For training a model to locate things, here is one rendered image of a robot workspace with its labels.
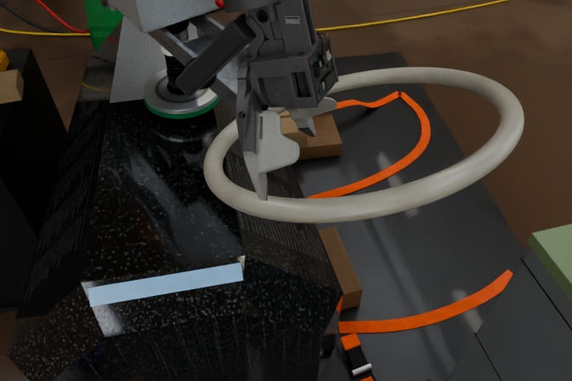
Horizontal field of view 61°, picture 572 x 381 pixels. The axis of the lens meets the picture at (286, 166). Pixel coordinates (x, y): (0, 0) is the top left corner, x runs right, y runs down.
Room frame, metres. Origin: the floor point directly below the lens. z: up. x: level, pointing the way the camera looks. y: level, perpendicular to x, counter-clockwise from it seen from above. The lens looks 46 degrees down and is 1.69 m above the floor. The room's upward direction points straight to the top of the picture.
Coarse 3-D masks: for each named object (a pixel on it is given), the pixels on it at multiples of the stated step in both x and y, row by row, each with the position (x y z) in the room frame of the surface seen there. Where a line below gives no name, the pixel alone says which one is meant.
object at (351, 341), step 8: (352, 336) 0.75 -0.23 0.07; (344, 344) 0.73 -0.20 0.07; (352, 344) 0.73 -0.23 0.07; (352, 352) 0.70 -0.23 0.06; (360, 352) 0.70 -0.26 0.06; (352, 360) 0.68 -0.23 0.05; (360, 360) 0.68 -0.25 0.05; (352, 368) 0.65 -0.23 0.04; (360, 368) 0.65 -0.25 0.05; (368, 368) 0.65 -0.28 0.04; (352, 376) 0.63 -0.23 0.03; (360, 376) 0.63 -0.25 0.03; (368, 376) 0.63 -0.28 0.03
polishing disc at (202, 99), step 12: (156, 84) 1.11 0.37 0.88; (156, 96) 1.06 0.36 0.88; (168, 96) 1.06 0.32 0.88; (180, 96) 1.06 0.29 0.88; (192, 96) 1.06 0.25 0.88; (204, 96) 1.06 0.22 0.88; (216, 96) 1.07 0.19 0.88; (156, 108) 1.01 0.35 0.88; (168, 108) 1.01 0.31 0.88; (180, 108) 1.01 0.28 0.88; (192, 108) 1.01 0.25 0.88
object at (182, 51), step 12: (192, 24) 1.11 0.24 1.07; (204, 24) 1.06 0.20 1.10; (216, 24) 1.02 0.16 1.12; (156, 36) 1.03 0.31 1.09; (168, 36) 0.97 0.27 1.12; (204, 36) 1.05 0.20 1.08; (216, 36) 1.02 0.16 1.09; (168, 48) 0.98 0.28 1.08; (180, 48) 0.92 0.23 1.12; (192, 48) 0.99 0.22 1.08; (204, 48) 0.99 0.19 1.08; (180, 60) 0.93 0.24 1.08; (228, 72) 0.88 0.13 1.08; (216, 84) 0.81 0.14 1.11; (228, 84) 0.78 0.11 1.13; (228, 96) 0.77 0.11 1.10
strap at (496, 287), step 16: (400, 96) 2.20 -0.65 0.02; (416, 112) 2.05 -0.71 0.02; (400, 160) 1.68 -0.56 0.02; (384, 176) 1.57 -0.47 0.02; (336, 192) 1.47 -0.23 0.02; (496, 288) 0.97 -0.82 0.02; (464, 304) 0.90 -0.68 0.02; (400, 320) 0.84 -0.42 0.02; (416, 320) 0.84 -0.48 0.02; (432, 320) 0.84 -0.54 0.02
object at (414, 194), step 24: (360, 72) 0.80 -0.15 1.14; (384, 72) 0.78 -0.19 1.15; (408, 72) 0.76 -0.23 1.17; (432, 72) 0.73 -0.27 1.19; (456, 72) 0.70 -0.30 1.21; (504, 96) 0.57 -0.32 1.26; (504, 120) 0.49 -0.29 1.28; (216, 144) 0.59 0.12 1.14; (504, 144) 0.43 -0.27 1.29; (216, 168) 0.50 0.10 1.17; (456, 168) 0.39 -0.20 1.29; (480, 168) 0.39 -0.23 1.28; (216, 192) 0.44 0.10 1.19; (240, 192) 0.42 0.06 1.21; (384, 192) 0.37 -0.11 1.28; (408, 192) 0.36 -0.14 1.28; (432, 192) 0.36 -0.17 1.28; (264, 216) 0.38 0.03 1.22; (288, 216) 0.36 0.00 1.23; (312, 216) 0.35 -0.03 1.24; (336, 216) 0.35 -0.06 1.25; (360, 216) 0.35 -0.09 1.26
